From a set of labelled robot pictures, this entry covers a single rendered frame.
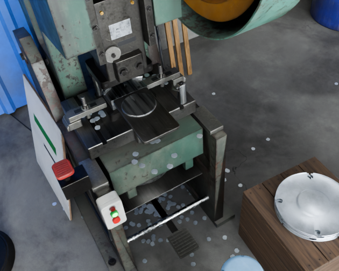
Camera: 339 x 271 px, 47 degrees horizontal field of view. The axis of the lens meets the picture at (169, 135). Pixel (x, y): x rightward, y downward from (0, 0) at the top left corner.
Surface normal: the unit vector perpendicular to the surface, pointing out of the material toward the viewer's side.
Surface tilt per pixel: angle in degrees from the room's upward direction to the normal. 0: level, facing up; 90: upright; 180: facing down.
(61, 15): 90
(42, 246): 0
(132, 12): 90
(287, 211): 0
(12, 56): 90
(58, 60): 90
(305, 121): 0
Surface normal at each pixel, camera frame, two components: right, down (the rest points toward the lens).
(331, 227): -0.07, -0.68
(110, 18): 0.50, 0.61
